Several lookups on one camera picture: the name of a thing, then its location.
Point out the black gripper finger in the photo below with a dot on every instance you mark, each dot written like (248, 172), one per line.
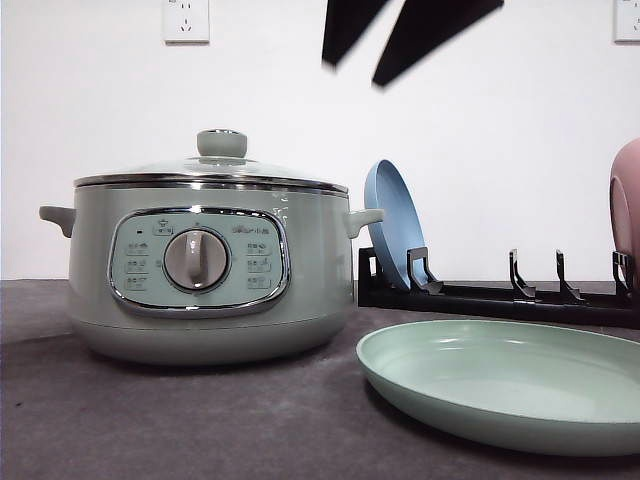
(422, 26)
(344, 19)

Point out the white wall socket right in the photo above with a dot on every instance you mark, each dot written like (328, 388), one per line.
(626, 22)

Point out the green plate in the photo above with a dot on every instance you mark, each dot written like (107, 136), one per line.
(538, 386)

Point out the blue plate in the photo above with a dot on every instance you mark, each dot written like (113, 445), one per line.
(390, 188)

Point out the white wall socket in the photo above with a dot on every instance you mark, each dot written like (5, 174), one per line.
(626, 22)
(186, 23)

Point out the pink plate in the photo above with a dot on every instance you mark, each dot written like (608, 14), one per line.
(624, 208)

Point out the white wall socket left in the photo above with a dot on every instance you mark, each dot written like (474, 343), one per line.
(186, 23)

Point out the green electric steamer pot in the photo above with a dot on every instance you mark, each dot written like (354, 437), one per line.
(209, 267)

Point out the black dish rack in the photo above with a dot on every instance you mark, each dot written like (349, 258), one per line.
(518, 302)

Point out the glass pot lid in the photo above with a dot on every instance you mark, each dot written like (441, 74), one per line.
(222, 164)

